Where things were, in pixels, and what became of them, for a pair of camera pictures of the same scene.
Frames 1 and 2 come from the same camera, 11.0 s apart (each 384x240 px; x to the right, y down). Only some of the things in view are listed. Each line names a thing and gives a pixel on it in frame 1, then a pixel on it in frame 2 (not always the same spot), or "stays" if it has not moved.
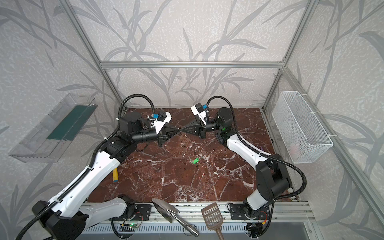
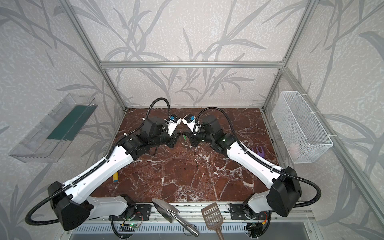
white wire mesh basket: x=305 y=139 stays
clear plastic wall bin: x=50 y=138 stays
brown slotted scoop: x=213 y=218 stays
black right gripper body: x=201 y=128 to x=195 y=139
